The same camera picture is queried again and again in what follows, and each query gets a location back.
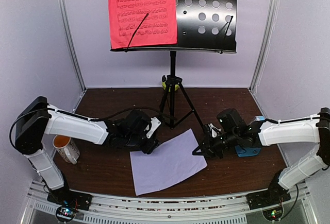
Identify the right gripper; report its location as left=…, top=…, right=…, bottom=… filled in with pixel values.
left=193, top=130, right=239, bottom=159

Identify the lavender paper sheet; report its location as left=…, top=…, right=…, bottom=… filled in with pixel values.
left=130, top=129, right=207, bottom=196

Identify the black music stand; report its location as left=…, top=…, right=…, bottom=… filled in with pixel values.
left=110, top=0, right=237, bottom=115

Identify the red sheet music paper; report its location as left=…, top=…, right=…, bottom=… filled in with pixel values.
left=108, top=0, right=178, bottom=50

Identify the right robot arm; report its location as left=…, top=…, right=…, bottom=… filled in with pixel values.
left=192, top=108, right=329, bottom=204

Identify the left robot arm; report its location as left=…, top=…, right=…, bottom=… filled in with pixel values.
left=9, top=96, right=162, bottom=205

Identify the blue metronome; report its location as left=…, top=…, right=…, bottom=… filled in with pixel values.
left=236, top=115, right=266, bottom=158

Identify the patterned white mug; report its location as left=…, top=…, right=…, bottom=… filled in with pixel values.
left=53, top=135, right=80, bottom=165

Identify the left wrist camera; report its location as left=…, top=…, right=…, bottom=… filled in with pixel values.
left=144, top=117, right=161, bottom=139

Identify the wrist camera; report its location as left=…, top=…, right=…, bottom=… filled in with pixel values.
left=144, top=117, right=161, bottom=139
left=203, top=123, right=222, bottom=138

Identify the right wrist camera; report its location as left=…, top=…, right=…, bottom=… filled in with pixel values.
left=203, top=123, right=222, bottom=138

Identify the front aluminium rail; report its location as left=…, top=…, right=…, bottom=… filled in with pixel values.
left=25, top=179, right=310, bottom=224

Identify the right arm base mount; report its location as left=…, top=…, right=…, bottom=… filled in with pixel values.
left=246, top=189, right=291, bottom=221

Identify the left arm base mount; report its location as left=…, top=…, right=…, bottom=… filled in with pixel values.
left=47, top=191, right=92, bottom=223

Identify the right aluminium frame post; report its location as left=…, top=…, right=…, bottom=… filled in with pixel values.
left=250, top=0, right=279, bottom=93

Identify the aluminium frame post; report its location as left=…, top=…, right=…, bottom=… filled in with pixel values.
left=58, top=0, right=87, bottom=92
left=250, top=0, right=279, bottom=93

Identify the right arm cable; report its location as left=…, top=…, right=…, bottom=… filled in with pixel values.
left=260, top=113, right=325, bottom=127

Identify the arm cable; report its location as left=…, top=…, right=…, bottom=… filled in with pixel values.
left=260, top=113, right=325, bottom=127
left=9, top=107, right=178, bottom=150

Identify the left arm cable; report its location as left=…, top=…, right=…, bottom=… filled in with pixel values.
left=9, top=107, right=178, bottom=150

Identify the left aluminium frame post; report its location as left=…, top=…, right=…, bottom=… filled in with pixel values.
left=58, top=0, right=87, bottom=92

